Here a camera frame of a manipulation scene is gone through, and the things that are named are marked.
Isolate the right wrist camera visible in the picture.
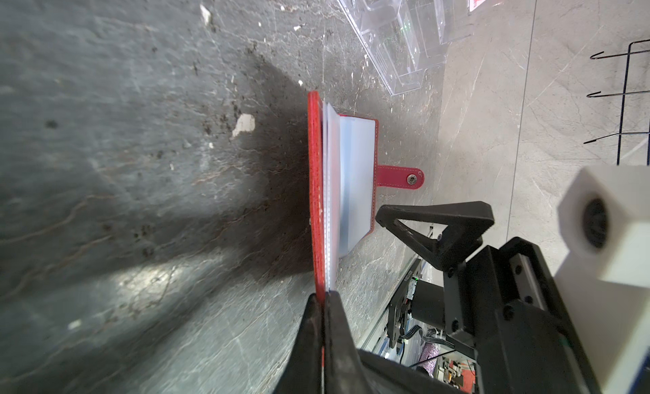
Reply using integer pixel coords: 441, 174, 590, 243
555, 166, 649, 393

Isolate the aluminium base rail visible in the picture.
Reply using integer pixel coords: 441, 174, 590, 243
360, 257, 440, 367

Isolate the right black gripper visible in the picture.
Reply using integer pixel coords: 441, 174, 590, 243
376, 201, 602, 393

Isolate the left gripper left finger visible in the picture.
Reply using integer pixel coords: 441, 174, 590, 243
274, 294, 323, 393

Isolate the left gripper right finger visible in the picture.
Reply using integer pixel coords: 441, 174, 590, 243
323, 291, 376, 393

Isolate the black wire hook rack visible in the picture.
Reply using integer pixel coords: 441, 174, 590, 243
583, 39, 649, 167

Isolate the clear acrylic card stand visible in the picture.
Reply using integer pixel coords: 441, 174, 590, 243
337, 0, 473, 95

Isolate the red leather card holder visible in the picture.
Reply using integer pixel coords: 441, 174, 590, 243
307, 91, 425, 303

